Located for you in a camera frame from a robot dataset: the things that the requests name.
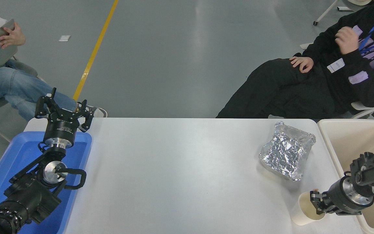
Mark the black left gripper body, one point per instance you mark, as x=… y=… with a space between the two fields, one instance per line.
x=61 y=128

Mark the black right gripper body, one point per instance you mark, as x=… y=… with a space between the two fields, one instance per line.
x=342 y=198

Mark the white paper cup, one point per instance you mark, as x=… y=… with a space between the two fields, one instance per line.
x=300 y=211

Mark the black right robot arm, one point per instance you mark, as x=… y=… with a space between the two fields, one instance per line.
x=373 y=165

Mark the person's hand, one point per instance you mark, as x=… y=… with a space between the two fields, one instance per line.
x=304 y=63
x=13 y=37
x=347 y=40

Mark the person holding laptop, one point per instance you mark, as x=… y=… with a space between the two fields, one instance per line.
x=15 y=84

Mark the blue plastic tray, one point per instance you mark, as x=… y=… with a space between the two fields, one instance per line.
x=15 y=156

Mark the crumpled silver foil tray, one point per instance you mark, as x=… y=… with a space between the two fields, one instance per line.
x=286 y=154

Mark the large pale bin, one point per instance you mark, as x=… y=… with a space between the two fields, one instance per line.
x=352 y=139

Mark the white paper scrap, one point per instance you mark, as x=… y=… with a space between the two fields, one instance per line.
x=64 y=38

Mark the person wearing badge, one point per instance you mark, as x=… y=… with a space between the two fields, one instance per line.
x=304 y=94

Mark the white name badge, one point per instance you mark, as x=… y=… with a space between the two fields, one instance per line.
x=335 y=65

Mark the white wheeled chair base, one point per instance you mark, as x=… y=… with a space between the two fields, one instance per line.
x=325 y=12

